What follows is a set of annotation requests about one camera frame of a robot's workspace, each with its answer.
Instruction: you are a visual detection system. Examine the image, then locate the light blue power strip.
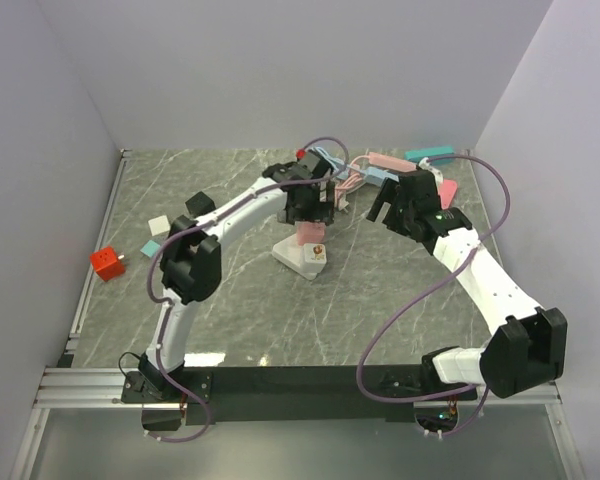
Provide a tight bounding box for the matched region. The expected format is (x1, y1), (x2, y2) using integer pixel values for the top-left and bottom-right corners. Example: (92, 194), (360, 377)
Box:
(310, 147), (398, 187)

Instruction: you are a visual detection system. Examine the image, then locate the pink cube socket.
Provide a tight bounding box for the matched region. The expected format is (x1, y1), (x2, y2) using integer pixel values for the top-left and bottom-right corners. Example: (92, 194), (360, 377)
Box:
(296, 222), (326, 246)

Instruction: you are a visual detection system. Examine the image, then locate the white triangular power strip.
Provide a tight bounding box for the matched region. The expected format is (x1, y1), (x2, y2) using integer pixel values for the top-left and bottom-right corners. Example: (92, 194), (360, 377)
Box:
(272, 235), (326, 281)

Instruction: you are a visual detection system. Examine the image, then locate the black cube plug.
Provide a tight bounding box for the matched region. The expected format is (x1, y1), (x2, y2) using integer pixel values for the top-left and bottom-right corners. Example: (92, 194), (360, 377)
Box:
(185, 191), (216, 218)

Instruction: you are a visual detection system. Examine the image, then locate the teal charger plug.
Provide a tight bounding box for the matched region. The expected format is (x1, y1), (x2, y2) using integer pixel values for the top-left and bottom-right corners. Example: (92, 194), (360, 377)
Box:
(140, 240), (160, 258)

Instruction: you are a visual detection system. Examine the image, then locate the white cartoon charger plug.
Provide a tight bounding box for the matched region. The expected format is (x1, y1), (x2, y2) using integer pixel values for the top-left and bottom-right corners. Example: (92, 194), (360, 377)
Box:
(302, 243), (327, 265)

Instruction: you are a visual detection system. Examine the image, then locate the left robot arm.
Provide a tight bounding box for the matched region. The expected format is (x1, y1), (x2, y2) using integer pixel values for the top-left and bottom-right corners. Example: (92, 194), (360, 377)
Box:
(138, 149), (344, 402)

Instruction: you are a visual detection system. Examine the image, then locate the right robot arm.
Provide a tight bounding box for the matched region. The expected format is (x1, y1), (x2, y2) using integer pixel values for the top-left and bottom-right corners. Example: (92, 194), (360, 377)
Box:
(367, 169), (568, 401)

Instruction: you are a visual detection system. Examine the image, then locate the red cube socket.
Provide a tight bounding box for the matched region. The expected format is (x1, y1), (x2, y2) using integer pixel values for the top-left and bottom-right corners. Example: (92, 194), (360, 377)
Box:
(89, 246), (126, 282)

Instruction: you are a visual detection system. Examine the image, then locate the teal power strip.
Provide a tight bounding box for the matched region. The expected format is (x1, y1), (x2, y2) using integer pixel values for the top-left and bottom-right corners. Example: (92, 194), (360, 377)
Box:
(404, 145), (455, 164)

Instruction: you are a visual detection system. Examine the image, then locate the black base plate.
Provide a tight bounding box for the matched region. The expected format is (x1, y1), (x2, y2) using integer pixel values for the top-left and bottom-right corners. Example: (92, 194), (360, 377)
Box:
(121, 365), (478, 432)

